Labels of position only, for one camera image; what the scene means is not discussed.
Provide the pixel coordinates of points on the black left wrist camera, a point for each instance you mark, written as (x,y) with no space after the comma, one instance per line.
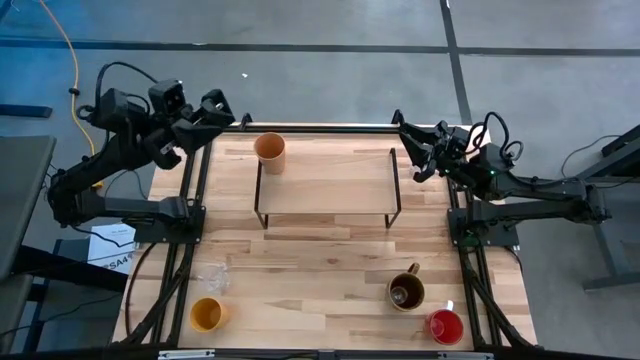
(167,96)

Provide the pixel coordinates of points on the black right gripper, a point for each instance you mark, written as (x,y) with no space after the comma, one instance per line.
(457,150)

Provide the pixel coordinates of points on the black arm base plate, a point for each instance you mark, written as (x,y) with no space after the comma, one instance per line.
(170,231)
(485,239)

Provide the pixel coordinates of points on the clear glass mug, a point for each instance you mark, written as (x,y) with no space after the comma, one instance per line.
(216,278)

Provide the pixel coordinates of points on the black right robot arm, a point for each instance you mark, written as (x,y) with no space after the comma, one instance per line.
(540,207)

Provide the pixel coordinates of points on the silver aluminium bracket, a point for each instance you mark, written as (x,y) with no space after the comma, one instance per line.
(466,355)
(186,354)

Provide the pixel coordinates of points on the brown ceramic mug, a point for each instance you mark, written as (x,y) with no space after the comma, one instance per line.
(406,292)

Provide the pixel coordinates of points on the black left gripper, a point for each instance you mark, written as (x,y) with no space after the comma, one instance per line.
(167,145)

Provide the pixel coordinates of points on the black metal table frame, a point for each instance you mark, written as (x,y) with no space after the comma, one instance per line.
(310,128)

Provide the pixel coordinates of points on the wooden shelf with black frame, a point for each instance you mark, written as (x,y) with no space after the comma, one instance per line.
(330,190)

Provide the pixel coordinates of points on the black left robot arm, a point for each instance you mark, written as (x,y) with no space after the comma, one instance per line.
(75,195)

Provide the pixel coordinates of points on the grey table-level camera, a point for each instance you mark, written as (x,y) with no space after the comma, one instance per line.
(326,355)

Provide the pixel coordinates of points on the terracotta pink plastic cup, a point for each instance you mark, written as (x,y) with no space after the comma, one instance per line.
(270,150)

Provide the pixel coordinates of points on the yellow plastic cup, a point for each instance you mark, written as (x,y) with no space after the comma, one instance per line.
(207,315)

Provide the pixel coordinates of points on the dark grey metal desk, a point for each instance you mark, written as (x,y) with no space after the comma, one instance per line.
(612,165)

